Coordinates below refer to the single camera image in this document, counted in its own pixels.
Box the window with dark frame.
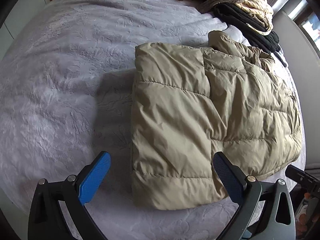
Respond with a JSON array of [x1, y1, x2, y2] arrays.
[[294, 5, 320, 57]]

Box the beige puffer jacket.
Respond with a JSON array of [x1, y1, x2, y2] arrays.
[[131, 31, 303, 210]]

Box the lavender embossed bedspread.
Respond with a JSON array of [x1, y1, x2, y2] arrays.
[[0, 0, 307, 240]]

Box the black folded garment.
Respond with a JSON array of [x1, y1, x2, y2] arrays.
[[212, 3, 289, 67]]

